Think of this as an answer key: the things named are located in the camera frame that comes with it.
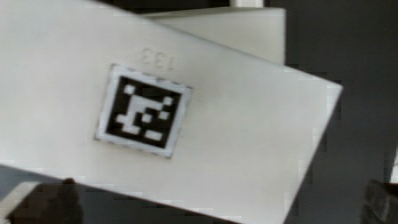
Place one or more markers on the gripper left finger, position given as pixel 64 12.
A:
pixel 41 203

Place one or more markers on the white cabinet top block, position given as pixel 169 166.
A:
pixel 151 113

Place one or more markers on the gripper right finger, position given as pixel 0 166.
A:
pixel 379 212

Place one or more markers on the white cabinet body box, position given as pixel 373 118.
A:
pixel 245 26

